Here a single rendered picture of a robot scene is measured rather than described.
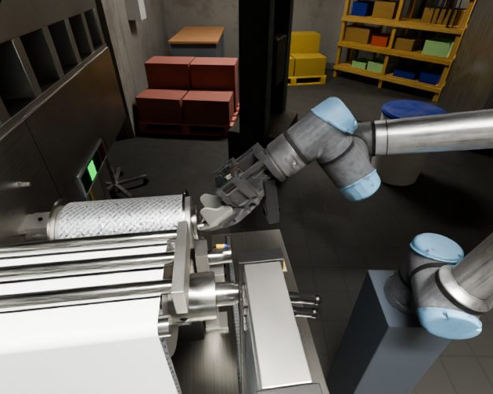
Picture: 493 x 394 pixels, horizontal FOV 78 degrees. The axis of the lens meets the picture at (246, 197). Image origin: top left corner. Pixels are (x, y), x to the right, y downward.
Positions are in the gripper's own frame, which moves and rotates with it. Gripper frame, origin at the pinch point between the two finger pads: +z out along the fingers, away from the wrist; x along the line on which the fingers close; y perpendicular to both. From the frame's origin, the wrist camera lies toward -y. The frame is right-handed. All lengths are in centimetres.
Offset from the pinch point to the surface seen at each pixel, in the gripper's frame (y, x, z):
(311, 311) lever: -2.4, 27.3, -15.4
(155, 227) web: 9.1, 2.9, 5.7
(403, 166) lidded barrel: -191, -172, -70
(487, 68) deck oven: -218, -250, -201
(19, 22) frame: 50, -32, 6
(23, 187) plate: 29.9, -7.2, 23.0
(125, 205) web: 14.7, -1.6, 8.7
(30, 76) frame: 43, -28, 13
